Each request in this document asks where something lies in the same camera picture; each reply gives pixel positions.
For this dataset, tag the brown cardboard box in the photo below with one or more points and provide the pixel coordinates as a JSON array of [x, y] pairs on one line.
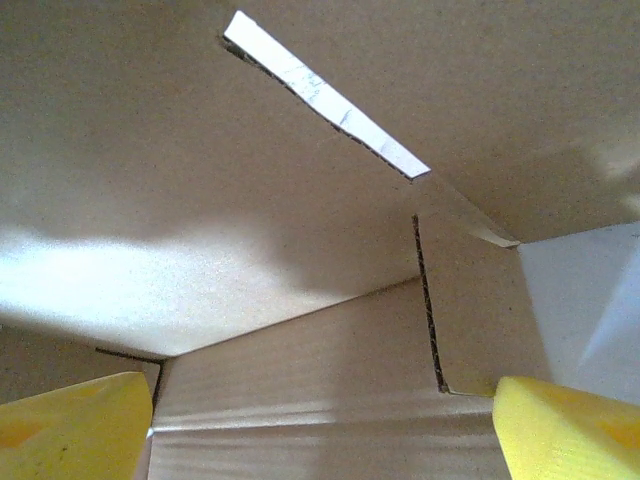
[[300, 200]]

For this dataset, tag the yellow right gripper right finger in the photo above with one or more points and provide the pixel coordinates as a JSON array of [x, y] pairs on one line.
[[570, 435]]

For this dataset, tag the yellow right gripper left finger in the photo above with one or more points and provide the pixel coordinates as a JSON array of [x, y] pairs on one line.
[[65, 435]]

